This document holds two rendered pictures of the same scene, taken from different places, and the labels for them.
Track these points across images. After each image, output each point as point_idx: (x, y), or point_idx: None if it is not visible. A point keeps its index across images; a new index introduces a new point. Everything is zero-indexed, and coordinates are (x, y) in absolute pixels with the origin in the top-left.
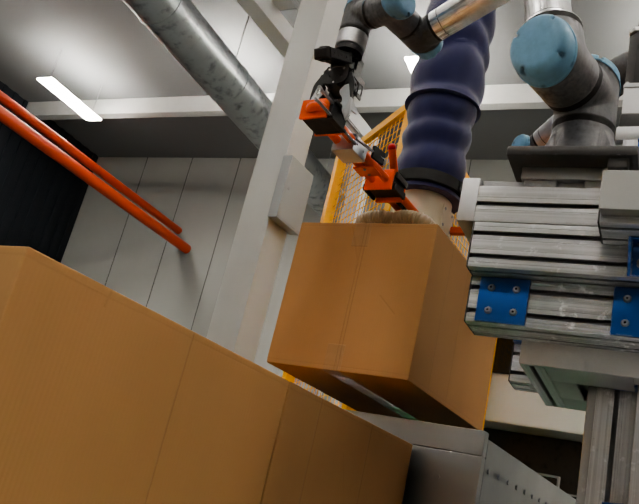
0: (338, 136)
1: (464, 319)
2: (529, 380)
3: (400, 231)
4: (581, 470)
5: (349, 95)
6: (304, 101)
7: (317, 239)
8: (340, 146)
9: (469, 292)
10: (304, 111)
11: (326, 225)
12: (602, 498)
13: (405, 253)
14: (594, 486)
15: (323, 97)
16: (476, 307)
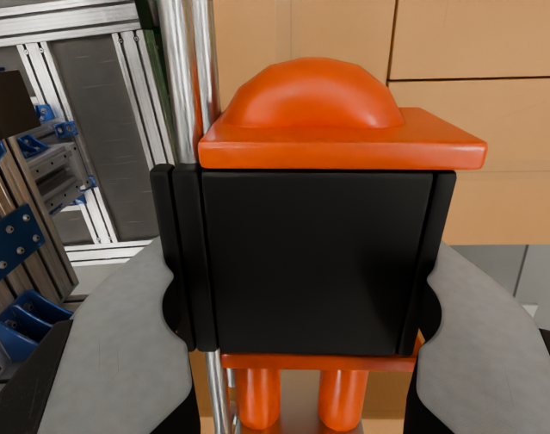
0: (319, 396)
1: (17, 70)
2: (85, 295)
3: (208, 398)
4: (33, 168)
5: (75, 324)
6: (465, 137)
7: (406, 378)
8: (305, 375)
9: None
10: (403, 115)
11: (402, 411)
12: (27, 158)
13: (197, 356)
14: (27, 160)
15: (411, 379)
16: None
